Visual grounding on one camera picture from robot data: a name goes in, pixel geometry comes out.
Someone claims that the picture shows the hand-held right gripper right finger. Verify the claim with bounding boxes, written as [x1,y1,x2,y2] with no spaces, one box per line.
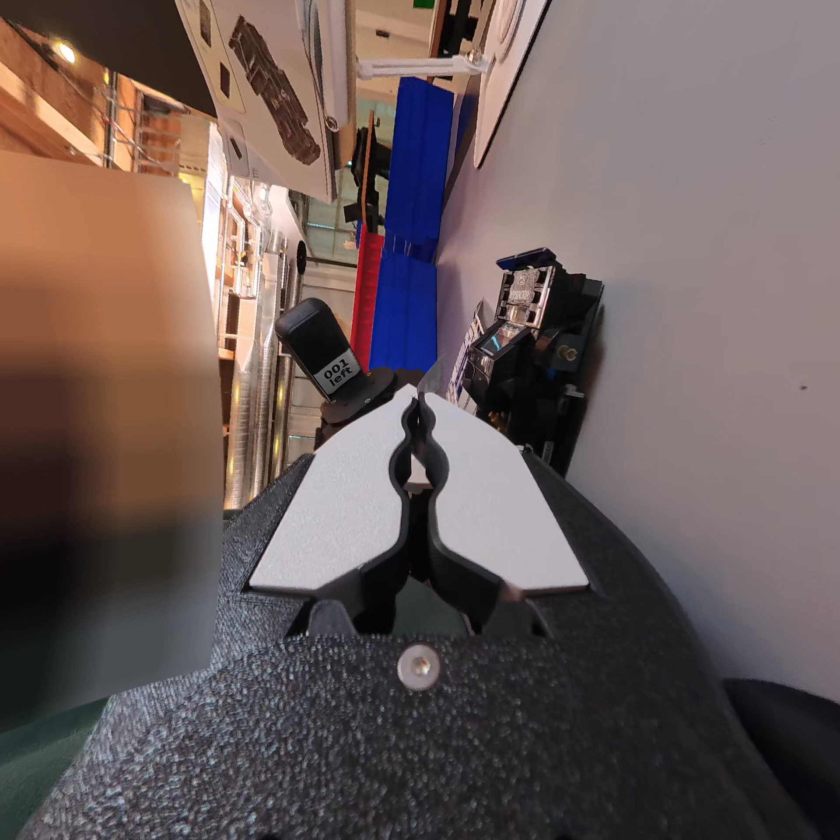
[419,390,589,632]

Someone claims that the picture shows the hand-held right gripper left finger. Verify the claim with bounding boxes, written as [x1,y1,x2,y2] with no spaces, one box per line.
[249,384,420,618]

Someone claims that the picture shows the black lego car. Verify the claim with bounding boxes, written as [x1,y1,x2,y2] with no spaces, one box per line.
[459,248,605,480]

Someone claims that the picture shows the red plastic bin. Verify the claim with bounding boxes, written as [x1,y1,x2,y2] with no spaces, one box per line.
[350,233,386,357]

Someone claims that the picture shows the black and orange machine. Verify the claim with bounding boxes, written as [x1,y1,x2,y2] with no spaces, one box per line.
[343,110,395,232]

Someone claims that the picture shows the white building instruction sheet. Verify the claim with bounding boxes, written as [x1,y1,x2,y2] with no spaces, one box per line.
[176,0,358,202]

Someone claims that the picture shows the white flat stand base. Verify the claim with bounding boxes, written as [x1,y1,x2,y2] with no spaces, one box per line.
[472,0,553,169]

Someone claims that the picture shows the black rounded object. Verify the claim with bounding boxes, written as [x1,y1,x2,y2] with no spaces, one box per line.
[722,678,840,840]

